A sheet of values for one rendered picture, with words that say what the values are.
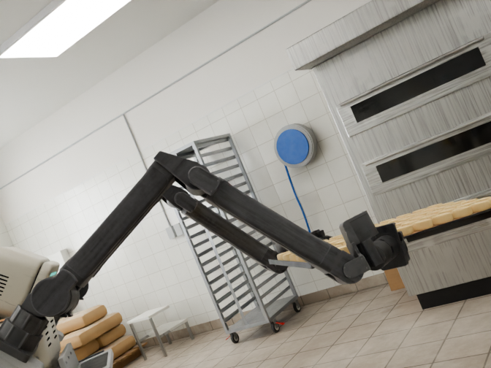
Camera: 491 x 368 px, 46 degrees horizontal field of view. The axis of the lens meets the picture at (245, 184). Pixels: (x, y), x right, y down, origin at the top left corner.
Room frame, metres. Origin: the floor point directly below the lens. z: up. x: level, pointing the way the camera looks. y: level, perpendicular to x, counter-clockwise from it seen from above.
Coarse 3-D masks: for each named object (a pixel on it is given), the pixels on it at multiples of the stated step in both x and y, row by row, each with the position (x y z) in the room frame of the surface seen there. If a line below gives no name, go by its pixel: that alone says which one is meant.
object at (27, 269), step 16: (0, 256) 1.31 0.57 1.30; (16, 256) 1.32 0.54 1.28; (32, 256) 1.35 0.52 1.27; (0, 272) 1.31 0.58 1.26; (16, 272) 1.31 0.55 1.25; (32, 272) 1.32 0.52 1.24; (48, 272) 1.33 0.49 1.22; (0, 288) 1.30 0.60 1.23; (16, 288) 1.31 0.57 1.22; (32, 288) 1.32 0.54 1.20; (0, 304) 1.30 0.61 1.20; (16, 304) 1.31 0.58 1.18
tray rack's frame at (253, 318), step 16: (192, 144) 5.05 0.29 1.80; (176, 208) 5.26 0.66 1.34; (240, 256) 5.04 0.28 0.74; (224, 272) 5.16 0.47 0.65; (208, 288) 5.27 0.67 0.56; (256, 288) 5.05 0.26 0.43; (272, 304) 5.58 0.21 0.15; (288, 304) 5.38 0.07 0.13; (240, 320) 5.48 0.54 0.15; (256, 320) 5.20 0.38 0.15; (272, 320) 5.08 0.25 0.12
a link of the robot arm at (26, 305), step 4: (76, 288) 1.25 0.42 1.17; (76, 292) 1.24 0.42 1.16; (28, 296) 1.19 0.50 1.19; (76, 296) 1.24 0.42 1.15; (28, 300) 1.19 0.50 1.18; (72, 300) 1.21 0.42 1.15; (76, 300) 1.24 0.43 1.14; (24, 304) 1.19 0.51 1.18; (28, 304) 1.19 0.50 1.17; (72, 304) 1.22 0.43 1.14; (24, 308) 1.19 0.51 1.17; (28, 308) 1.19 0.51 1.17; (32, 308) 1.19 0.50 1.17; (72, 308) 1.24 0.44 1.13; (28, 312) 1.19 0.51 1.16; (32, 312) 1.19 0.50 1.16; (36, 312) 1.19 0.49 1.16; (68, 312) 1.23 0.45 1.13; (36, 316) 1.20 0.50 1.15; (40, 316) 1.19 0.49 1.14; (44, 316) 1.19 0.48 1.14; (60, 316) 1.19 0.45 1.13; (64, 316) 1.19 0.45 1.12; (68, 316) 1.23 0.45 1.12
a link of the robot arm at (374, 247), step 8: (368, 240) 1.26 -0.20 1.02; (376, 240) 1.30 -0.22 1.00; (360, 248) 1.27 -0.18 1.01; (368, 248) 1.26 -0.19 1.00; (376, 248) 1.26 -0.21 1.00; (384, 248) 1.26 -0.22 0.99; (368, 256) 1.26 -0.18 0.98; (376, 256) 1.26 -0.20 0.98; (384, 256) 1.25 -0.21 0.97; (368, 264) 1.27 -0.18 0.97; (376, 264) 1.26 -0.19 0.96; (384, 264) 1.26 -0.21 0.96
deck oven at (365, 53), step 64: (384, 0) 3.50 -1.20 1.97; (448, 0) 3.53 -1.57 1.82; (320, 64) 4.03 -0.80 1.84; (384, 64) 3.80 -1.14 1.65; (448, 64) 3.58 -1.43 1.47; (384, 128) 3.90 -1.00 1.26; (448, 128) 3.69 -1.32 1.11; (384, 192) 3.96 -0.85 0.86; (448, 192) 3.78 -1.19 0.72; (448, 256) 3.87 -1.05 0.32
